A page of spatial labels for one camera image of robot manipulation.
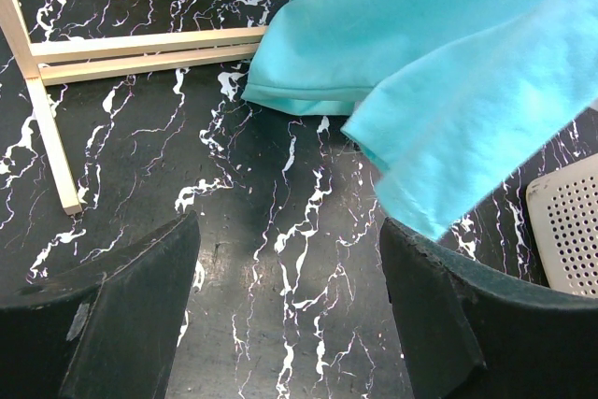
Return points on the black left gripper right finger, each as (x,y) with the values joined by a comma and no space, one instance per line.
(470,331)

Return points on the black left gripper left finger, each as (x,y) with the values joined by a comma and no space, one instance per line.
(108,328)

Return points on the teal t shirt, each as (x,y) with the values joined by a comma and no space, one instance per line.
(445,97)

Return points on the cream plastic laundry basket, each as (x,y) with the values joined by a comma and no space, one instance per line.
(563,211)

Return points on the wooden clothes rack frame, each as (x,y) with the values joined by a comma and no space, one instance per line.
(54,63)

